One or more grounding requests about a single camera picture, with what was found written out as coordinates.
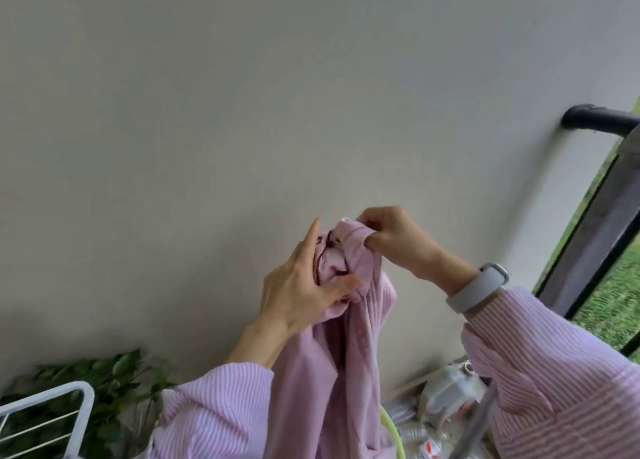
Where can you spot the person's right hand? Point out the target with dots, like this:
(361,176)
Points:
(407,246)

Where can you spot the person's left hand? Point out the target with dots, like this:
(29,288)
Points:
(287,293)

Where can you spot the person's right thumb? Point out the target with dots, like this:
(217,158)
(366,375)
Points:
(374,241)

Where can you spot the person's left thumb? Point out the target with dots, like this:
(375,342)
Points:
(342,286)

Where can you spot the pink garment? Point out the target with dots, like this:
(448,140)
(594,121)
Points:
(345,368)

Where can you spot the person's right forearm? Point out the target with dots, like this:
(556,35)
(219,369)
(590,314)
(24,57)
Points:
(555,373)

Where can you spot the person's left forearm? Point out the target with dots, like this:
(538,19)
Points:
(220,403)

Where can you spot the white wristband watch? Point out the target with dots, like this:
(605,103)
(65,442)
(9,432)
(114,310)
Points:
(477,288)

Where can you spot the white plastic jug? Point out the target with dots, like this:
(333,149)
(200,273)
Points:
(447,391)

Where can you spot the grey metal pole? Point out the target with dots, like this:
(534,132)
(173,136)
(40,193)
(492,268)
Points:
(477,423)

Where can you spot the green leafy plant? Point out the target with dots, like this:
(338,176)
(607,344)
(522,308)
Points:
(112,388)

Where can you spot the black handrail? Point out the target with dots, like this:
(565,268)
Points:
(597,117)

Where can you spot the dark railing frame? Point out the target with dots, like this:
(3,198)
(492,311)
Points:
(595,233)

